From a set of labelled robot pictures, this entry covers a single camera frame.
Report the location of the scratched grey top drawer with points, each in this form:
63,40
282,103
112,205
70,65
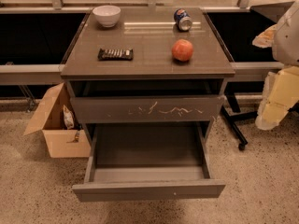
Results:
146,109

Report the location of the red apple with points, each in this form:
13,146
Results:
182,50

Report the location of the white bag in box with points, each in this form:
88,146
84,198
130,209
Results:
68,118

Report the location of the open grey middle drawer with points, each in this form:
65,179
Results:
148,161

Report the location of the dark chocolate bar wrapper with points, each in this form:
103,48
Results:
115,55

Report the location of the white ceramic bowl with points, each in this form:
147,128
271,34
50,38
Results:
107,15

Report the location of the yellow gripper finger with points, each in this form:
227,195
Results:
265,38
280,93

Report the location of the black rolling stand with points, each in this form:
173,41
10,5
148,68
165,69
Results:
236,29

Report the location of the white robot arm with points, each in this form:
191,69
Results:
285,46

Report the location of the open cardboard box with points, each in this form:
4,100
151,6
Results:
49,119

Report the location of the blue soda can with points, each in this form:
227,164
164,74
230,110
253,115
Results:
182,19

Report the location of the grey drawer cabinet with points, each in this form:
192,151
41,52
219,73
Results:
153,72

